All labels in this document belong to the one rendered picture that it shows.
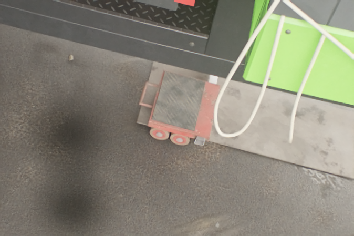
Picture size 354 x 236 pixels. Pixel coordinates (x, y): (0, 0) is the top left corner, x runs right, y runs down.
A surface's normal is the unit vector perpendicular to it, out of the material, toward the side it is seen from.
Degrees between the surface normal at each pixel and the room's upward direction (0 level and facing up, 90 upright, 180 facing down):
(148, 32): 90
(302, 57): 90
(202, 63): 90
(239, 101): 0
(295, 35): 90
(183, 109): 0
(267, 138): 0
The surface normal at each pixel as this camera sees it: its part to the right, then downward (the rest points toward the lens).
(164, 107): 0.19, -0.58
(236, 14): -0.18, 0.77
